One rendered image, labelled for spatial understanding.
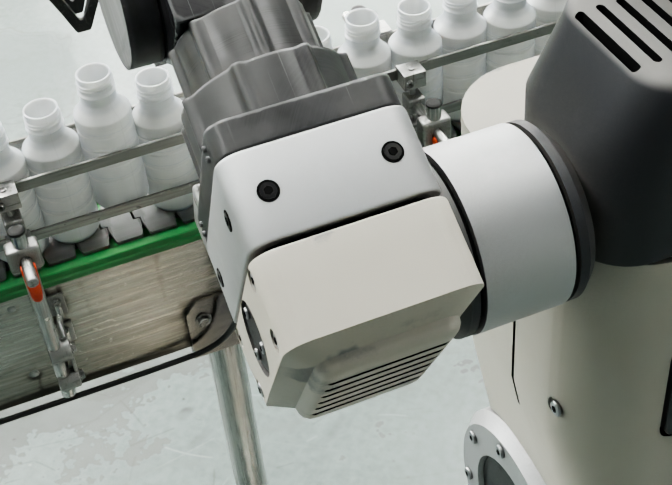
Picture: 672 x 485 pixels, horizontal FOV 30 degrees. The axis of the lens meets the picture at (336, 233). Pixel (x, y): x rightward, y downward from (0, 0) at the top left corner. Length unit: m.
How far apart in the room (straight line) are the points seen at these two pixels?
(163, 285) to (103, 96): 0.25
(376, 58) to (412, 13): 0.07
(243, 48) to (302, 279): 0.12
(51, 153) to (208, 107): 0.76
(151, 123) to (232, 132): 0.81
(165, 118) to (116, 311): 0.24
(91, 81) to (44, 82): 2.15
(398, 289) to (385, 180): 0.05
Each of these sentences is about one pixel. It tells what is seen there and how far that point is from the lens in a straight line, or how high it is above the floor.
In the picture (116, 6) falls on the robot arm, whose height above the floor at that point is 1.59.
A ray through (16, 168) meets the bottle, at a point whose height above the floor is 1.12.
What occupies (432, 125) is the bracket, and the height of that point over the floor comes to 1.09.
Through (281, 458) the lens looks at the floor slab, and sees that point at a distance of 2.42.
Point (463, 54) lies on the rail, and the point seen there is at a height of 1.11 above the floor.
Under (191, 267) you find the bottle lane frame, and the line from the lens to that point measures 1.42.
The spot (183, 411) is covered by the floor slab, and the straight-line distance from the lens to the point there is 2.52.
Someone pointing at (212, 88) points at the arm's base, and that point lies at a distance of 0.57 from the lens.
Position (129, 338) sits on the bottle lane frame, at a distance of 1.46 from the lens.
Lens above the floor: 1.91
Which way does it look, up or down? 42 degrees down
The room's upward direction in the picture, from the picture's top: 5 degrees counter-clockwise
